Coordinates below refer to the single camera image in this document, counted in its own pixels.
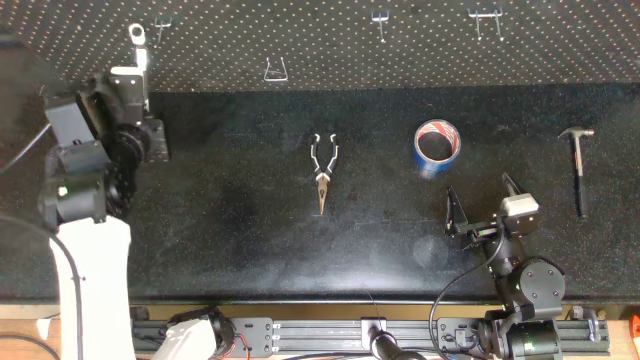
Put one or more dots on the hammer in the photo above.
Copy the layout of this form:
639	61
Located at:
578	165

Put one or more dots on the roll of blue tape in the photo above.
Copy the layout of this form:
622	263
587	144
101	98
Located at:
425	159

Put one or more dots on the needle-nose pliers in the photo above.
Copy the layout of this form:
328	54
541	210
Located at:
323	176

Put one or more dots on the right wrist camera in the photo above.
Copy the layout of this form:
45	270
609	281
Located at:
520	207

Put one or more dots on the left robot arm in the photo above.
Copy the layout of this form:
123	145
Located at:
92	280

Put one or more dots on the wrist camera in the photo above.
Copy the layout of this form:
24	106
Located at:
520	207
127	95

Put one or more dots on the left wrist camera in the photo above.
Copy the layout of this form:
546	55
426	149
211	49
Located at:
127	95

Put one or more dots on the black pegboard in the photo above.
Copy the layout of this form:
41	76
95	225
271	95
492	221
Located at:
330	45

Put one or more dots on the mounting rail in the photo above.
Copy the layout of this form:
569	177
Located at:
310	335

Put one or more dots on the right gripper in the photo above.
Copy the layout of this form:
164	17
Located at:
472	229

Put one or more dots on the metal hook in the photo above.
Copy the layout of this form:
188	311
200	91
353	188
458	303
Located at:
276	78
477	22
161	25
380	20

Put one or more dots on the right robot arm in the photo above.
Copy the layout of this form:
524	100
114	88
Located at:
537	290

